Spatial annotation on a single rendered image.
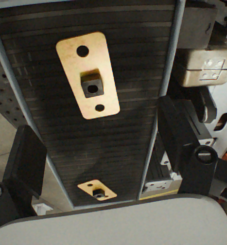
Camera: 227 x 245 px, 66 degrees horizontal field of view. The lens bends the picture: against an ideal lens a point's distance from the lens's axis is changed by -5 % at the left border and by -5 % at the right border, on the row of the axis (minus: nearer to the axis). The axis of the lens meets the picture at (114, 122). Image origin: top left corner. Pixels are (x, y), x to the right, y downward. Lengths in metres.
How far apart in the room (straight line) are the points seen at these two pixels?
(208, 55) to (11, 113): 0.77
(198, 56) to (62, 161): 0.24
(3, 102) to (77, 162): 0.62
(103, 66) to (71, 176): 0.19
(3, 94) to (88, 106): 0.66
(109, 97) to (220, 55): 0.18
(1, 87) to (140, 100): 0.67
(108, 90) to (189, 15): 0.12
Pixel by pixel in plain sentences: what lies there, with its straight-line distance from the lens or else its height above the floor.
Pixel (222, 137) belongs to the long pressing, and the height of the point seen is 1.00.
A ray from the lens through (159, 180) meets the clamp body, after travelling 0.61.
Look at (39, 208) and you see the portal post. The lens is 3.80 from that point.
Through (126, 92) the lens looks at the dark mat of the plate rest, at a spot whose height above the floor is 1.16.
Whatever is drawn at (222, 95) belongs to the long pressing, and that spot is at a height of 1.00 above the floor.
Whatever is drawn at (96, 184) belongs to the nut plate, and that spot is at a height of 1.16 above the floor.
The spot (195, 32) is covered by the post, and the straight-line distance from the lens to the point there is 0.25.
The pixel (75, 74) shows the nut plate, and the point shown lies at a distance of 0.16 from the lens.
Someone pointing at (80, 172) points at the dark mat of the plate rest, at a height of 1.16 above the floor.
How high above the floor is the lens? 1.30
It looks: 44 degrees down
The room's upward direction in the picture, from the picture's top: 171 degrees clockwise
